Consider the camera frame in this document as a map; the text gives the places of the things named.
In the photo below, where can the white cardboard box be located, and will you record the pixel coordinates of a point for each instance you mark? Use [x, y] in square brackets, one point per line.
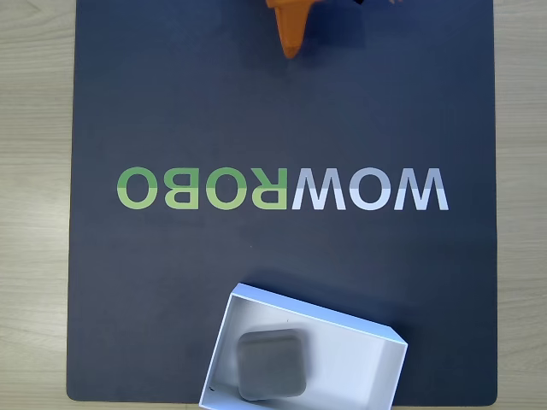
[354, 367]

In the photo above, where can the grey rounded square usb block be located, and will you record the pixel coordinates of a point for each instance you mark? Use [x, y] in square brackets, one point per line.
[271, 365]

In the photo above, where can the dark mat with WOWROBO print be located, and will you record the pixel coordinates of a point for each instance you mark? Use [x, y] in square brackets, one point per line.
[256, 128]

